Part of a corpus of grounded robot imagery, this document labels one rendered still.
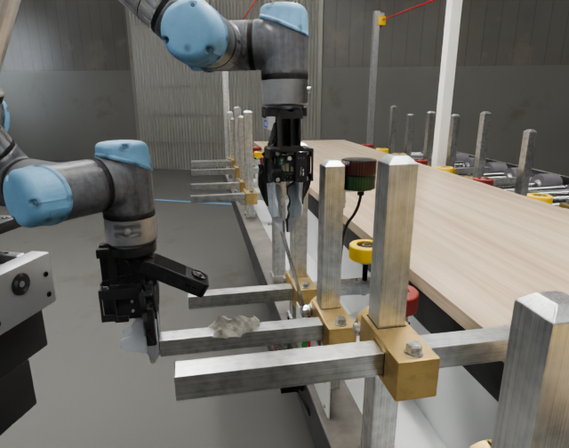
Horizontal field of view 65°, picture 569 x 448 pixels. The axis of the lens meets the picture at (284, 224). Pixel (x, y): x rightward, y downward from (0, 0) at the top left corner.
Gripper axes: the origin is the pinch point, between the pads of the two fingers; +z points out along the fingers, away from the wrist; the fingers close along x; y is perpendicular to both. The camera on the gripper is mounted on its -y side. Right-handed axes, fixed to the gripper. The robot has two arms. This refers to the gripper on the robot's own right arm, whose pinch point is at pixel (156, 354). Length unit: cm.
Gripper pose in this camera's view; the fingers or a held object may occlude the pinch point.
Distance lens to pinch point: 80.8
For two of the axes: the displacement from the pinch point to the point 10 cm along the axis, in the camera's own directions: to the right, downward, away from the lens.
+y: -9.8, 0.5, -1.8
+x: 1.9, 2.8, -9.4
